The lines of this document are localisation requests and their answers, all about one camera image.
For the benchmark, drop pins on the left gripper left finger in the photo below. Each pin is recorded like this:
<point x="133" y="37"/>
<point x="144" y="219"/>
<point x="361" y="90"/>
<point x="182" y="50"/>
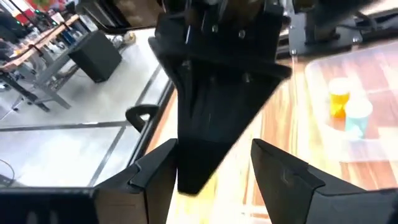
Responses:
<point x="149" y="186"/>

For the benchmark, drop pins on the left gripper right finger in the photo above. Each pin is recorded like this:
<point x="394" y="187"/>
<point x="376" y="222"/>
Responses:
<point x="283" y="186"/>

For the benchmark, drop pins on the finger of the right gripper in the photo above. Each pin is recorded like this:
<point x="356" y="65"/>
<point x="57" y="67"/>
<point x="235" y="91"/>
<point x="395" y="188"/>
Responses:
<point x="230" y="118"/>
<point x="192" y="124"/>

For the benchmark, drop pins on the green pill bottle white cap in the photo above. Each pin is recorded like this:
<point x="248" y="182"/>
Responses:
<point x="357" y="119"/>

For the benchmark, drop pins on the orange pill bottle white cap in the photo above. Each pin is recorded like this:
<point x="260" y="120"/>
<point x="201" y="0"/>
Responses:
<point x="339" y="99"/>

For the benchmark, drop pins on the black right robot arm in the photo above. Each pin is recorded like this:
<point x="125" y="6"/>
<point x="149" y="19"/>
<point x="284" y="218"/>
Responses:
<point x="342" y="9"/>

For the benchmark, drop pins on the clear plastic bin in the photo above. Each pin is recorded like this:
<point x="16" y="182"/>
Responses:
<point x="382" y="77"/>

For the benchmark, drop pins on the small round beige object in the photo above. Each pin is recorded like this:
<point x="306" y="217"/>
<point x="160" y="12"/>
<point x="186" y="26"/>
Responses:
<point x="129" y="36"/>

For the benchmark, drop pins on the black cube box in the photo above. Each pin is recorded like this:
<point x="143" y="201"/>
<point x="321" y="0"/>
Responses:
<point x="94" y="56"/>

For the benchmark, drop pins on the wooden desk grey legs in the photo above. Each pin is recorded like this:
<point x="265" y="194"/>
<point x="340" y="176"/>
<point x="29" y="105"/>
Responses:
<point x="49" y="67"/>

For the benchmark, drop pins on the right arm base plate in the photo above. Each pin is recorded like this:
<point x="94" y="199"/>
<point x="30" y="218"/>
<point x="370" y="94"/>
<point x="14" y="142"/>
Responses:
<point x="298" y="34"/>

